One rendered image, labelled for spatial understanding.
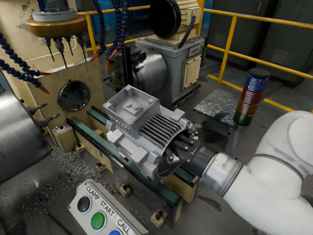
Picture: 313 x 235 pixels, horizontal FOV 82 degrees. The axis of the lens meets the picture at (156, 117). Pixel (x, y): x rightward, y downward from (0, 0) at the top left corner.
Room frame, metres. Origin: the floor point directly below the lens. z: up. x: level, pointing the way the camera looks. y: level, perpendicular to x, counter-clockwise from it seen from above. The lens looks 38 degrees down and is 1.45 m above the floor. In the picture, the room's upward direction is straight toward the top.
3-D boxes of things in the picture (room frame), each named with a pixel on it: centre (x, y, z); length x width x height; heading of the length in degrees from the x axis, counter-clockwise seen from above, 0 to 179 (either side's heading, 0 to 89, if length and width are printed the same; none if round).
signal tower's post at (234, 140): (0.51, -0.31, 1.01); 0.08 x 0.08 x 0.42; 49
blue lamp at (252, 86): (0.51, -0.31, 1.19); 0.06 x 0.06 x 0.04
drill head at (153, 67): (0.89, 0.08, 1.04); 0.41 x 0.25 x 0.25; 139
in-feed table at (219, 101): (0.77, -0.36, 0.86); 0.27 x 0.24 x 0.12; 139
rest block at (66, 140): (0.60, 0.42, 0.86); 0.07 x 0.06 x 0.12; 139
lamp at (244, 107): (0.51, -0.31, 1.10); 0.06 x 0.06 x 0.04
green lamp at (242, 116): (0.51, -0.31, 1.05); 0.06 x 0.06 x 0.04
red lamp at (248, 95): (0.51, -0.31, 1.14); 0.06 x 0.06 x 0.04
